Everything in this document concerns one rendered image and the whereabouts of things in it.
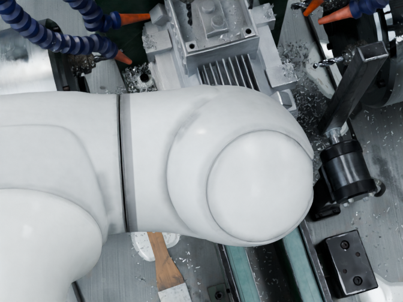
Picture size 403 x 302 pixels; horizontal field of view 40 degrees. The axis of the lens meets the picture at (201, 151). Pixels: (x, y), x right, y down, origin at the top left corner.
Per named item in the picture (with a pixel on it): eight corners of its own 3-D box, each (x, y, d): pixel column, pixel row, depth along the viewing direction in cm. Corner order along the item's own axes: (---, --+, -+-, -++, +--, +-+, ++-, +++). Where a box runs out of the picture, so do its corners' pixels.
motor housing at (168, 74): (149, 62, 96) (133, 1, 78) (253, 34, 97) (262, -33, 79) (179, 169, 90) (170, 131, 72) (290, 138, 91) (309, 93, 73)
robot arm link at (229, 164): (279, 75, 47) (122, 82, 46) (346, 94, 32) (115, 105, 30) (279, 198, 49) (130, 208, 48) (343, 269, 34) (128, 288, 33)
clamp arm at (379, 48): (314, 122, 84) (355, 41, 60) (333, 117, 84) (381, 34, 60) (322, 143, 83) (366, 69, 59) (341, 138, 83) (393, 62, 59)
